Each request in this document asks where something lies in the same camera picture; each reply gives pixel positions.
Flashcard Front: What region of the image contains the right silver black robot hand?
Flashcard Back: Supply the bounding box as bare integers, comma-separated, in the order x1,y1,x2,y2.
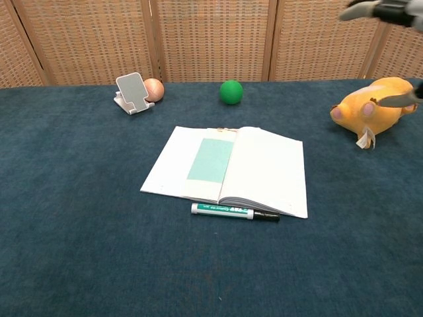
339,0,423,108

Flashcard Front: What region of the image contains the teal cream bookmark pink tassel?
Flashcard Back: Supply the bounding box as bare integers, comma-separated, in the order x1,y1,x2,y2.
183,126,240,203

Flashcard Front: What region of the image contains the open white lined notebook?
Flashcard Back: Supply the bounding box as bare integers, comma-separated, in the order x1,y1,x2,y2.
139,125,309,219

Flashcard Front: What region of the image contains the yellow plush hamster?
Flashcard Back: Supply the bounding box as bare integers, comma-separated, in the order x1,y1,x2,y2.
329,76,418,151

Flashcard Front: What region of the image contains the green ball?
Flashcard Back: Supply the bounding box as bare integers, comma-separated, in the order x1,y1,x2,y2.
219,79,245,106

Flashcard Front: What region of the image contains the woven bamboo folding screen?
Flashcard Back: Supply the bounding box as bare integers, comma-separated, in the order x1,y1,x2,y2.
0,0,423,89

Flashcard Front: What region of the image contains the tan ball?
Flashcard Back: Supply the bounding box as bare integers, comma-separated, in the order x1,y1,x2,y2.
143,78,165,103

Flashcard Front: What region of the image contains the green white marker pen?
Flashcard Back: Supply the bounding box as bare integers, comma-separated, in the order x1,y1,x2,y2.
190,202,281,223

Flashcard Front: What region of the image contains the white grey phone stand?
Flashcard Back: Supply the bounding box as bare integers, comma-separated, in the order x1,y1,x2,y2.
113,71,156,116

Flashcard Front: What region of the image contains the dark teal table cloth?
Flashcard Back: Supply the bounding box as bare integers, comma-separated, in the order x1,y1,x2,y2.
0,77,423,317

